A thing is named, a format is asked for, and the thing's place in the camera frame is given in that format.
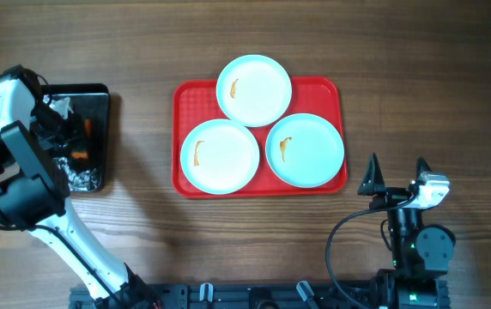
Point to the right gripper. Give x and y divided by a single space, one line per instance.
372 179

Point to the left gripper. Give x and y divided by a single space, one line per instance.
69 126

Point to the orange green scrub sponge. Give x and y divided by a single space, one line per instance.
81 147

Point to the light blue plate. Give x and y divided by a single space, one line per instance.
305 150
219 156
253 90

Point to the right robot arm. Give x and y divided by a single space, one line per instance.
421 253

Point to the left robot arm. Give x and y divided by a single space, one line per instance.
35 198

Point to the black rectangular water tray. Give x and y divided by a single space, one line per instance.
89 100

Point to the red plastic tray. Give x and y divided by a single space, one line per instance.
194 102

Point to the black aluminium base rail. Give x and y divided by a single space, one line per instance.
284 296

